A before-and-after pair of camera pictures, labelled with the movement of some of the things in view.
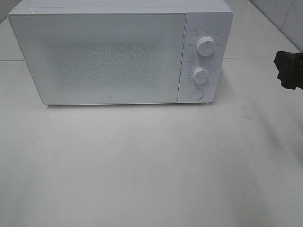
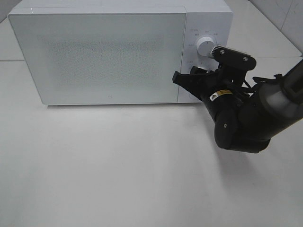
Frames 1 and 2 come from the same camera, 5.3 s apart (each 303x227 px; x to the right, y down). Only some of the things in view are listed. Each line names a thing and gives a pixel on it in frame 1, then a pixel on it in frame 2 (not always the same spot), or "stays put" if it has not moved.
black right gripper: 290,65 -> 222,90
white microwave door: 93,58 stays put
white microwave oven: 91,52 stays put
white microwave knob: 205,46 stays put
